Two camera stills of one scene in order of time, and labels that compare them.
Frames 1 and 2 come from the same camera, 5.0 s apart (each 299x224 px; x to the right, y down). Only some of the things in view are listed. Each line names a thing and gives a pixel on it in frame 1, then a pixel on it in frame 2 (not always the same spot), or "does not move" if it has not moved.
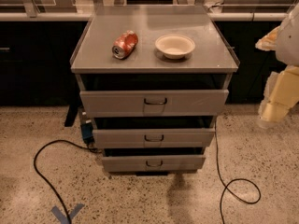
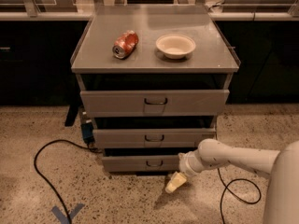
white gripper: [289, 46] to [187, 164]
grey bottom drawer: [153, 162] does not move
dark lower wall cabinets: [35, 63] does not move
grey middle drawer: [155, 138] does not move
